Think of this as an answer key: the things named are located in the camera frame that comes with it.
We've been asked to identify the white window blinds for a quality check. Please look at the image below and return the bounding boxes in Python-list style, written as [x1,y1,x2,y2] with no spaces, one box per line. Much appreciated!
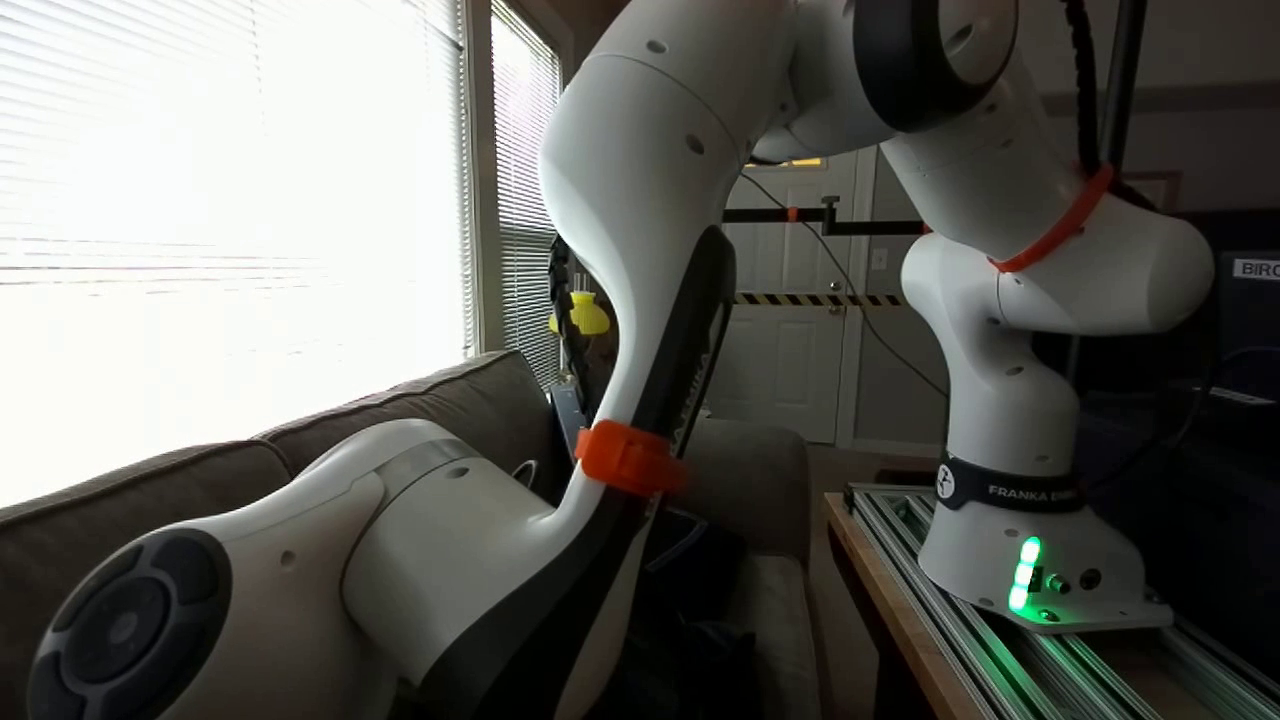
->
[0,0,464,504]

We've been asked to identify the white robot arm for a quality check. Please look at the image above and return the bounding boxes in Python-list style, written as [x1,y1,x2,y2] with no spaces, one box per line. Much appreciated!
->
[30,0,1212,720]

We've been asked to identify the white door with tape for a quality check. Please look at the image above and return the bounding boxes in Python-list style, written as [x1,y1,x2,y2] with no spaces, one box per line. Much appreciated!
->
[707,152,872,446]

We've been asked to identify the grey-brown sofa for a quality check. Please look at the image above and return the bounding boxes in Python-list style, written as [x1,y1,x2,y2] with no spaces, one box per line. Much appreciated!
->
[0,353,826,720]

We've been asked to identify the yellow-black object by window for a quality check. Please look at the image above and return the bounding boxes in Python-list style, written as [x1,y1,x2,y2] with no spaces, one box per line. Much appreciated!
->
[550,240,611,414]

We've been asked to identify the aluminium rail mounting table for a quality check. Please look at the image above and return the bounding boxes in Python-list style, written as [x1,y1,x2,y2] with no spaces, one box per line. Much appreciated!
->
[821,484,1280,720]

